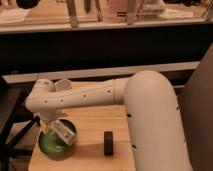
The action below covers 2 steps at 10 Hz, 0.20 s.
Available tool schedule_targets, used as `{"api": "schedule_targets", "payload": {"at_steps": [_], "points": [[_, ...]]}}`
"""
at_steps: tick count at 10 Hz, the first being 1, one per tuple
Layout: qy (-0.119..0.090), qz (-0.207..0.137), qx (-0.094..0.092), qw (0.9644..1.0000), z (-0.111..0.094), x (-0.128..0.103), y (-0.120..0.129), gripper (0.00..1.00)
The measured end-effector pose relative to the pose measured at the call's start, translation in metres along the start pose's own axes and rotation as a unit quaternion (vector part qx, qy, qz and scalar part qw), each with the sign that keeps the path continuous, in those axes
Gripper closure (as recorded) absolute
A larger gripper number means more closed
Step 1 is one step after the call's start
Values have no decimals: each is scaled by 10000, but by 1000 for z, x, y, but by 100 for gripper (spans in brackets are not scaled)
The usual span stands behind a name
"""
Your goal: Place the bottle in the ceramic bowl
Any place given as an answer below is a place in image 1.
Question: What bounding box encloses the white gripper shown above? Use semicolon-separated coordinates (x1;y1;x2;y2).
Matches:
34;112;59;134

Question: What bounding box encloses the white bottle with label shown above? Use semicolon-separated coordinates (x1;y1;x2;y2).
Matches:
50;120;77;145

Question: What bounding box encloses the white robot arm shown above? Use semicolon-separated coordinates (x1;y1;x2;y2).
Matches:
25;70;193;171

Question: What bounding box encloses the green ceramic bowl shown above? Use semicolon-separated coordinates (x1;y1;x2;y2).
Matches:
37;118;78;157

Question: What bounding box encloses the black side table left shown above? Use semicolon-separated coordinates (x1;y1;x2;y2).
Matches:
0;75;39;171

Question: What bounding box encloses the black cylindrical object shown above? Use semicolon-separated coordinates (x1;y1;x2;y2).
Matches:
104;131;114;156

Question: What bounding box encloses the dark chair right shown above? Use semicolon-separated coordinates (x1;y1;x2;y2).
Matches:
178;43;213;171

